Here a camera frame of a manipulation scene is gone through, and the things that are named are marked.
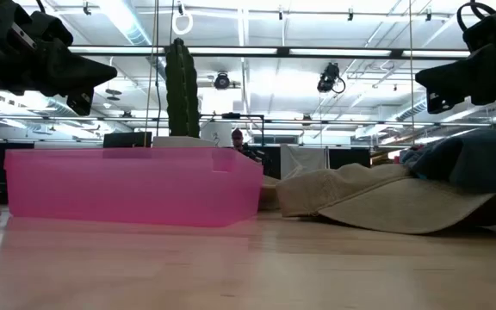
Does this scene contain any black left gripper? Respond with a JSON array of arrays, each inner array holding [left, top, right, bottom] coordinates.
[[0, 0, 118, 116]]

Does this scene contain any dark blue baseball cap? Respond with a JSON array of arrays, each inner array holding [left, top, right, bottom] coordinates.
[[400, 127, 496, 195]]

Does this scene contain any black background monitor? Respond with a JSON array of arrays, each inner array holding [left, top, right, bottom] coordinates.
[[102, 131, 153, 149]]

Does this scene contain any tall green cactus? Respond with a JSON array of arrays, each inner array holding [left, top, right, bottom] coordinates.
[[164, 37, 201, 139]]

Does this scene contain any pink-red translucent plastic bin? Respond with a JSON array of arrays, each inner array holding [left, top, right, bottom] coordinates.
[[3, 146, 265, 228]]

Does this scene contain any white cloth sheet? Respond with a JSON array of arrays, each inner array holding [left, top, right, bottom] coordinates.
[[280, 144, 329, 180]]

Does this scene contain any person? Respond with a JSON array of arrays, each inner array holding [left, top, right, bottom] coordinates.
[[229, 127, 270, 167]]

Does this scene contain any black overhead crossbar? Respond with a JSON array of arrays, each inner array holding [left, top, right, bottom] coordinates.
[[67, 45, 473, 60]]

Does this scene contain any thin hanging rope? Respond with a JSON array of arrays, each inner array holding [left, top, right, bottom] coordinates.
[[408, 0, 414, 146]]

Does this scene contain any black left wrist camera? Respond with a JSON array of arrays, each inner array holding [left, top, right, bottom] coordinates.
[[28, 10, 76, 45]]

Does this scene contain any black hanging cable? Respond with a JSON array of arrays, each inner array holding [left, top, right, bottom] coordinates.
[[155, 0, 161, 137]]

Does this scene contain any black ceiling camera with cable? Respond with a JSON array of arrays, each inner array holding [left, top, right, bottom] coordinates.
[[316, 62, 346, 94]]

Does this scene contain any white hanging ring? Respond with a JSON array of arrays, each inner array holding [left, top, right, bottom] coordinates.
[[171, 2, 195, 36]]

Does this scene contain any black metal rack frame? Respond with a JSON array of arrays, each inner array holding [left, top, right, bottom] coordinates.
[[199, 112, 266, 147]]

